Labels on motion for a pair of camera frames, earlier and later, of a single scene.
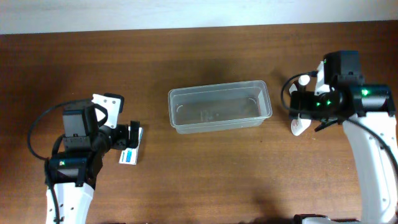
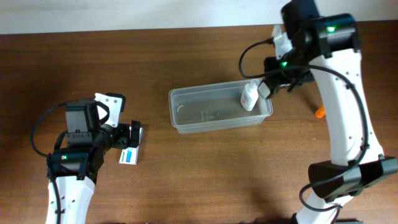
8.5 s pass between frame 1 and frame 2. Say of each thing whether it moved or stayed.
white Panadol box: stayed
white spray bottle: moved
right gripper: moved
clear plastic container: stayed
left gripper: stayed
